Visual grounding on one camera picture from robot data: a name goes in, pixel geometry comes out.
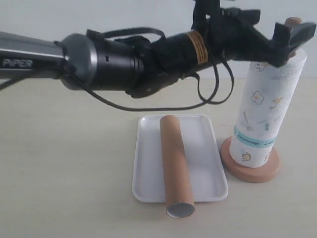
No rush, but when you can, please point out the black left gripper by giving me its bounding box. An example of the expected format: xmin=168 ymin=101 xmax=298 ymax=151
xmin=192 ymin=0 xmax=317 ymax=67

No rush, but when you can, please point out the printed paper towel roll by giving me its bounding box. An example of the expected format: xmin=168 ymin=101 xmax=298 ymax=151
xmin=229 ymin=49 xmax=307 ymax=168

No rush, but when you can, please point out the brown cardboard tube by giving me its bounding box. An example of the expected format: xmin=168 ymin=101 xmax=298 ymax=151
xmin=160 ymin=115 xmax=195 ymax=219

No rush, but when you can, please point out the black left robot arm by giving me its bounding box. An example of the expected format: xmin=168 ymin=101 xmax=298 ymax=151
xmin=0 ymin=0 xmax=317 ymax=98

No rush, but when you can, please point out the wooden paper towel holder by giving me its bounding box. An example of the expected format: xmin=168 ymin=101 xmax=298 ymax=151
xmin=220 ymin=16 xmax=281 ymax=183

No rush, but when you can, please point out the white rectangular plastic tray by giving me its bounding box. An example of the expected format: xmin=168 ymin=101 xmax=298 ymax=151
xmin=132 ymin=115 xmax=228 ymax=203

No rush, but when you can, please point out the black camera cable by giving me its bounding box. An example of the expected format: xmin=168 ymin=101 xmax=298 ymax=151
xmin=0 ymin=26 xmax=235 ymax=111

